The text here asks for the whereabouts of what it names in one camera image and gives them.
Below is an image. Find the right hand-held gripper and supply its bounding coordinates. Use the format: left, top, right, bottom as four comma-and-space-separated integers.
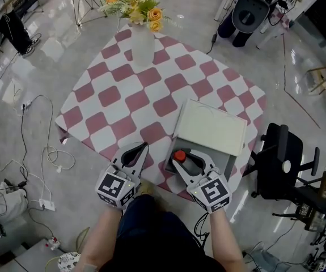
171, 149, 232, 214

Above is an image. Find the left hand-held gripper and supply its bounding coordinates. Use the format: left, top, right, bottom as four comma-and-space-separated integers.
95, 141, 150, 210

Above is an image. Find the small red-capped bottle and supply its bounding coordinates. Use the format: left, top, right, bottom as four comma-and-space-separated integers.
173, 150, 187, 163

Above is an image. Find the grey box with white lid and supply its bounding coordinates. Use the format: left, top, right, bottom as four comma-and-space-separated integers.
163, 97, 248, 182

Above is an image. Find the person's left forearm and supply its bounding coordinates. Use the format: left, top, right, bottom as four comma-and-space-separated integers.
79, 206, 124, 272

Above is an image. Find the person's right forearm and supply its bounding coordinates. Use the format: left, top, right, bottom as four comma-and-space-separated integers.
207, 207, 246, 272

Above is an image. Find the person's tan shoe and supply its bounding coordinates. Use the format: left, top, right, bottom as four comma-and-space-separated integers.
138, 179, 155, 196

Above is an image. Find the pink and white checkered tablecloth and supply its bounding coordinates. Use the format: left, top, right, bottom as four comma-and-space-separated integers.
54, 23, 268, 203

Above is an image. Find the person's dark clothing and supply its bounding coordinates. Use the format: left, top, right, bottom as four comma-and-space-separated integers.
100, 193, 227, 272

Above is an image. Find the black office chair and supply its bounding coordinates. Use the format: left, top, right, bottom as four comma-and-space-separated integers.
248, 122, 321, 201

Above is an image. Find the white power strip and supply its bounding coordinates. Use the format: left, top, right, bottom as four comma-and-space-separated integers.
39, 198, 56, 212

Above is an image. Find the white vase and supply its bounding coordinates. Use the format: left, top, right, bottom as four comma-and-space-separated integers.
130, 22, 156, 67

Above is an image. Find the small red and white device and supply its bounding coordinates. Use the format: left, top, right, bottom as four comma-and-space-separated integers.
44, 236, 61, 251

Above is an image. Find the white patterned round object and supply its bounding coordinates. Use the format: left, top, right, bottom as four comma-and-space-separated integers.
57, 252, 82, 272

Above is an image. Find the white cloth bag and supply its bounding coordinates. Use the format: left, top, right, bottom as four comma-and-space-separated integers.
0, 181, 29, 224

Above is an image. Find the grey step platform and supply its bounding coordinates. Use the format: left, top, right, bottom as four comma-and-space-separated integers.
0, 237, 67, 272

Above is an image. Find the yellow flower bouquet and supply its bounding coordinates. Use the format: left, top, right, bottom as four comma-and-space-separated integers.
97, 0, 182, 33

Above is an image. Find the white-rimmed black seat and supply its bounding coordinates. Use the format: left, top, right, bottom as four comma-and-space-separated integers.
231, 0, 271, 34

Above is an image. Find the coiled white cable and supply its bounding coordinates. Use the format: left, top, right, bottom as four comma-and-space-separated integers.
41, 145, 76, 173

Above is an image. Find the long black cable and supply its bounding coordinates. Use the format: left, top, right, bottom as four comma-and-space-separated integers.
17, 94, 55, 186

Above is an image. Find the black cable with adapter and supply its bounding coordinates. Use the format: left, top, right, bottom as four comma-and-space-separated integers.
205, 0, 239, 55

